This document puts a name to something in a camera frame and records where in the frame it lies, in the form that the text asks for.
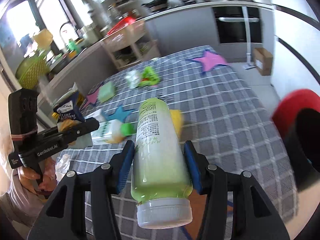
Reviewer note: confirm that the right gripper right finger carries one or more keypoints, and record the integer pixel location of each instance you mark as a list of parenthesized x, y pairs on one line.
[(254, 215)]

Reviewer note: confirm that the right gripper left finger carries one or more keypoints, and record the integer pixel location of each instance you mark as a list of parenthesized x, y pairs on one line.
[(63, 216)]

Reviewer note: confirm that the green wavy sponge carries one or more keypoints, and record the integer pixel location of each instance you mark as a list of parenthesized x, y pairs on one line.
[(106, 92)]

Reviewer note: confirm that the green drink bottle white cap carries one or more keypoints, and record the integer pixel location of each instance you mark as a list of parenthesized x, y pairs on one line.
[(160, 180)]

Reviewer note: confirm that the white green plastic bag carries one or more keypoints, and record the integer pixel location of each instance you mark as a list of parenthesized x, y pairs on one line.
[(133, 79)]

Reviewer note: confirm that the black trash bin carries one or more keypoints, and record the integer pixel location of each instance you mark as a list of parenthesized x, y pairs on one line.
[(302, 146)]

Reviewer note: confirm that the black kitchen faucet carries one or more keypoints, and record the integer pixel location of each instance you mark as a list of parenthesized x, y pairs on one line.
[(69, 37)]

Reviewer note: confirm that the person's left hand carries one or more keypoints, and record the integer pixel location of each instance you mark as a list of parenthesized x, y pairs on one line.
[(49, 182)]

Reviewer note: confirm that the blue snack bag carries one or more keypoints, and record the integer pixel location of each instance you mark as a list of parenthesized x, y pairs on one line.
[(68, 109)]

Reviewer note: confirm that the white green milk carton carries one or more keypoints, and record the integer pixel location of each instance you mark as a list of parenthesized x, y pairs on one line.
[(109, 132)]

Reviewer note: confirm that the red plastic stool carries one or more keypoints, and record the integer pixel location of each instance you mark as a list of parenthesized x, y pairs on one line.
[(287, 110)]

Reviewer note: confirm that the grey checked tablecloth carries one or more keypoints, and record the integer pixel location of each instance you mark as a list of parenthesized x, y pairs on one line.
[(223, 118)]

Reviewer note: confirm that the yellow sponge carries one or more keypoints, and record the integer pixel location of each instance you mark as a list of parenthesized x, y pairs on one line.
[(177, 120)]

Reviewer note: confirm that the green snack wrapper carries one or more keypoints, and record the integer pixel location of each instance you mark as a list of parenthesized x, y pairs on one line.
[(149, 77)]

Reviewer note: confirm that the beige storage rack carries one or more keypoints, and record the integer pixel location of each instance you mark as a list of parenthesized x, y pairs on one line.
[(131, 45)]

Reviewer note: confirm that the white stick vacuum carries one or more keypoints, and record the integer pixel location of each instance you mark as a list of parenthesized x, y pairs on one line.
[(247, 20)]

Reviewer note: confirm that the red plastic basket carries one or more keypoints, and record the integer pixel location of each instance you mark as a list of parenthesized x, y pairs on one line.
[(128, 20)]

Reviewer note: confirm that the cardboard box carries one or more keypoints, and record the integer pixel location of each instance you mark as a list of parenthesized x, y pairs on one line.
[(263, 61)]

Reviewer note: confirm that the white refrigerator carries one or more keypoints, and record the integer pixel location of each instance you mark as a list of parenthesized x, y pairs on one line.
[(296, 47)]

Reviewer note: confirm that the black wok on stove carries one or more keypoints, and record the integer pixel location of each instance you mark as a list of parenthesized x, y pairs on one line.
[(156, 5)]

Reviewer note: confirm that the black built-in oven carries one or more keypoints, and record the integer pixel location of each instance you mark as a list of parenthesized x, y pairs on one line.
[(230, 23)]

